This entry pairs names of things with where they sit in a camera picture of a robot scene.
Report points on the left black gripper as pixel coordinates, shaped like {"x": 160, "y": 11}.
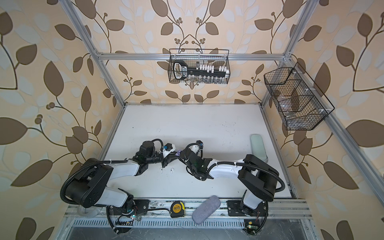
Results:
{"x": 167, "y": 160}

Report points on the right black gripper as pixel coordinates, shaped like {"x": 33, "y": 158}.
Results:
{"x": 180, "y": 153}

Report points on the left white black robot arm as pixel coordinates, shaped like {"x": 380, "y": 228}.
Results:
{"x": 88, "y": 186}

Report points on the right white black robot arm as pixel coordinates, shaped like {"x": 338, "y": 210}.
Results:
{"x": 260, "y": 179}

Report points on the grey fabric glasses case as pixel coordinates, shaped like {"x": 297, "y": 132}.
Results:
{"x": 206, "y": 209}

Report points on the green glasses case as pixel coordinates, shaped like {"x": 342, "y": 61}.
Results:
{"x": 258, "y": 147}

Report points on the yellow black tape measure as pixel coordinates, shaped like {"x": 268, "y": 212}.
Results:
{"x": 177, "y": 209}

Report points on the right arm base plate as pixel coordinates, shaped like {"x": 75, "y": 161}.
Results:
{"x": 236, "y": 208}

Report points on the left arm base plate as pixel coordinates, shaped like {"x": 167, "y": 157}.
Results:
{"x": 131, "y": 207}

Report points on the black socket holder rail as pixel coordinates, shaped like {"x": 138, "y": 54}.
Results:
{"x": 182, "y": 71}

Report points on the back black wire basket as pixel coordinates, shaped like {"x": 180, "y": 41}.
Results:
{"x": 217, "y": 57}

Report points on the black wire basket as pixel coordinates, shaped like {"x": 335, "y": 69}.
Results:
{"x": 217, "y": 57}
{"x": 300, "y": 102}

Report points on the aluminium frame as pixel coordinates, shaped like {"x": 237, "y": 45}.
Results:
{"x": 339, "y": 43}

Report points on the right black wire basket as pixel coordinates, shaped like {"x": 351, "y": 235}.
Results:
{"x": 300, "y": 102}

